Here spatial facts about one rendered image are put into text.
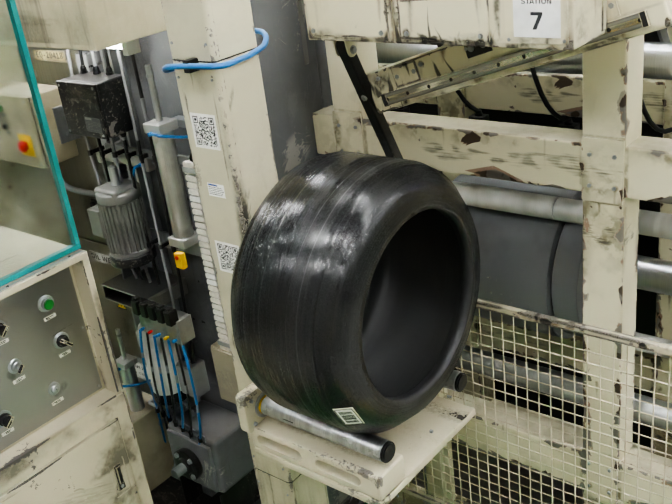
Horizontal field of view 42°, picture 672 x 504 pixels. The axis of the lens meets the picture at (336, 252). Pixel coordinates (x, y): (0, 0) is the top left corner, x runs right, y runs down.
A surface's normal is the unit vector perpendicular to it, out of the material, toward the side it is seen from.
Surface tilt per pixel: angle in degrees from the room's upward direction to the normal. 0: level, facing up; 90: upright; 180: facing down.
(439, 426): 0
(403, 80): 90
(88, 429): 90
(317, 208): 29
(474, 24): 90
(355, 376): 92
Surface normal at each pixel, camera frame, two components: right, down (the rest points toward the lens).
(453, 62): -0.62, 0.39
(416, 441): -0.12, -0.90
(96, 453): 0.77, 0.18
